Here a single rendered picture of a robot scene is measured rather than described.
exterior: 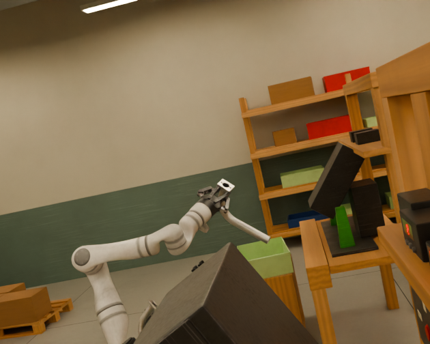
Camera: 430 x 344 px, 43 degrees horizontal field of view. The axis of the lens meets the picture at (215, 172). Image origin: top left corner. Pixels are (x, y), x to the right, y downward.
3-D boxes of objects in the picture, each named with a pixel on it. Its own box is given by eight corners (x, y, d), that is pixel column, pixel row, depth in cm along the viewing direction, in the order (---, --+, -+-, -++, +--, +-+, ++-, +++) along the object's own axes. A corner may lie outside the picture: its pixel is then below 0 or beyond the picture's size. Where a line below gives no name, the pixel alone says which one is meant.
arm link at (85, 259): (141, 228, 182) (150, 235, 190) (68, 246, 187) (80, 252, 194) (145, 255, 179) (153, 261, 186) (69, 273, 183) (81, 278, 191)
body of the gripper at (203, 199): (213, 211, 191) (227, 197, 197) (194, 198, 193) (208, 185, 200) (209, 225, 196) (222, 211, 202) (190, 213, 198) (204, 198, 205)
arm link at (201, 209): (188, 218, 201) (179, 227, 197) (194, 197, 194) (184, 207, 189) (208, 231, 199) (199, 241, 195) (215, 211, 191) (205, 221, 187)
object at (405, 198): (416, 236, 114) (409, 203, 114) (401, 222, 129) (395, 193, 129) (451, 229, 113) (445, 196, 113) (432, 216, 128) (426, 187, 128)
